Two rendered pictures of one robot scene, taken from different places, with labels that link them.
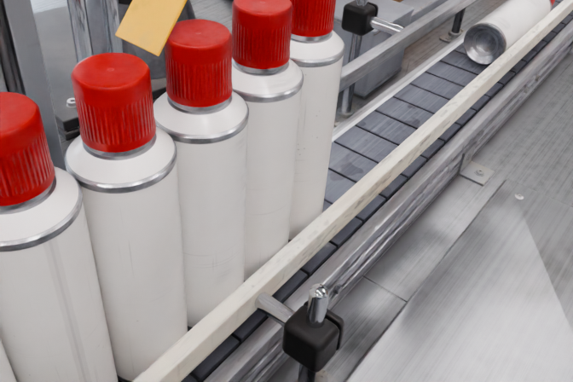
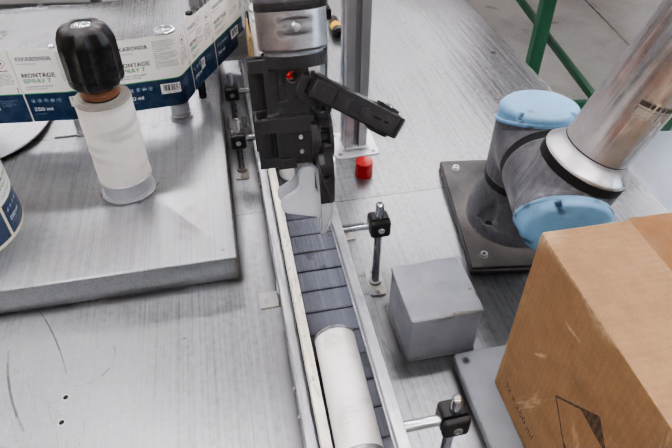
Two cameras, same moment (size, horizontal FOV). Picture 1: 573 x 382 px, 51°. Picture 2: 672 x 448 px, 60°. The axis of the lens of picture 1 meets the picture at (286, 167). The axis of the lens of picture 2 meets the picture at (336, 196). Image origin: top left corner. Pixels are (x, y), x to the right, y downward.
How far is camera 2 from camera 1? 1.16 m
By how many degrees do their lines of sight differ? 91
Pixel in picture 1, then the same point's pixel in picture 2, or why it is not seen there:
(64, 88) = (476, 170)
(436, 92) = (325, 290)
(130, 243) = not seen: hidden behind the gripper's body
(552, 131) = (254, 386)
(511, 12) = (339, 363)
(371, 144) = (310, 226)
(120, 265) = not seen: hidden behind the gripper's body
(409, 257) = (255, 230)
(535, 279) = (192, 215)
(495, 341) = (192, 187)
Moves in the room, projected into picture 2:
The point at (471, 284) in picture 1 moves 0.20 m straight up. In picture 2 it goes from (212, 198) to (194, 95)
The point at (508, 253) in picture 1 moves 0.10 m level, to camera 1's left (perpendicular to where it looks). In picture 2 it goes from (208, 218) to (255, 189)
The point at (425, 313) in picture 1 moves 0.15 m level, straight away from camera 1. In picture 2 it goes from (219, 179) to (247, 233)
